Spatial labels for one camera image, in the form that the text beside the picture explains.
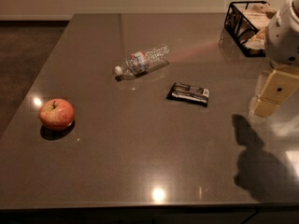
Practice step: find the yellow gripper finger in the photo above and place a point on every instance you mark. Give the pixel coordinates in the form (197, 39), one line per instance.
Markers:
(280, 85)
(261, 82)

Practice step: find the red apple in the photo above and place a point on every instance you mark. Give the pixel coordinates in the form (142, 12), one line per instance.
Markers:
(57, 114)

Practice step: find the black wire basket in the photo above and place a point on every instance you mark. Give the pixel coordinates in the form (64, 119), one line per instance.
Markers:
(240, 28)

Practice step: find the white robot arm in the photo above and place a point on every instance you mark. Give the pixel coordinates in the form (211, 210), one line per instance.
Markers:
(282, 37)

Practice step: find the clear plastic water bottle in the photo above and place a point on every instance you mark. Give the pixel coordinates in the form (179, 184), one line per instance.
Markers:
(143, 61)

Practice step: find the black rxbar chocolate wrapper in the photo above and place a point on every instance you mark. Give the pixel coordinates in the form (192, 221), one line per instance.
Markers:
(189, 94)

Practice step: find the snack packets in basket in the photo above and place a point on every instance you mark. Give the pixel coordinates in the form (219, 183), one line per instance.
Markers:
(259, 15)

